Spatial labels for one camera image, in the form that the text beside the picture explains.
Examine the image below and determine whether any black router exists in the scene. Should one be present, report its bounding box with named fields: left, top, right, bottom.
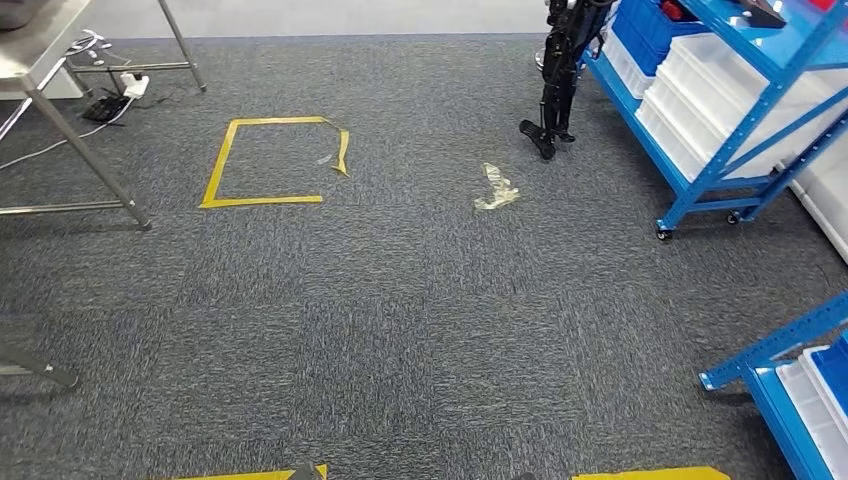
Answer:
left=82, top=94, right=130, bottom=124

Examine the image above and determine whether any white power cable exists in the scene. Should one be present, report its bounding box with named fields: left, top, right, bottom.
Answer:
left=0, top=99, right=134, bottom=172

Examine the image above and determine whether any yellow floor tape square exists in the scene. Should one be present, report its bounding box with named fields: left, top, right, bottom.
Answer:
left=198, top=116, right=350, bottom=210
left=178, top=463, right=329, bottom=480
left=572, top=466, right=730, bottom=480

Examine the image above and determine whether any white desk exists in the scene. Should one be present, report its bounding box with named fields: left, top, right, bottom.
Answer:
left=0, top=66, right=84, bottom=102

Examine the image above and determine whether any black flat trim part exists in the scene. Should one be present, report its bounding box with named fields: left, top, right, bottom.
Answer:
left=738, top=0, right=788, bottom=29

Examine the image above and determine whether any crumpled clear tape scrap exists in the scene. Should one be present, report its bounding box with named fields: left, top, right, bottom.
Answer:
left=473, top=162, right=521, bottom=213

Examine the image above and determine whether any white power strip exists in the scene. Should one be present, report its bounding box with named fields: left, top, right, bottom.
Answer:
left=119, top=71, right=151, bottom=101

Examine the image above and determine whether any black bag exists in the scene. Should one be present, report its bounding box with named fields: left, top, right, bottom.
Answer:
left=0, top=0, right=38, bottom=31

